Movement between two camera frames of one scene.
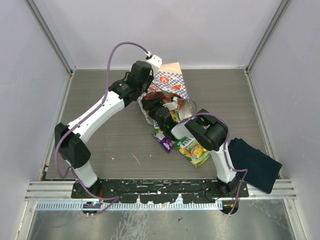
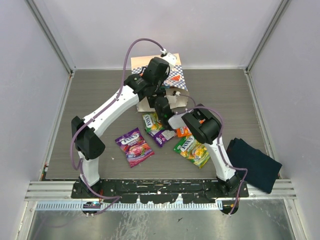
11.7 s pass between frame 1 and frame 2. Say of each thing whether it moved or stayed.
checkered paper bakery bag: moved
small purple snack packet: moved
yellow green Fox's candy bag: stayed
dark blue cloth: stayed
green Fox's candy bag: moved
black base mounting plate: stayed
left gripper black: moved
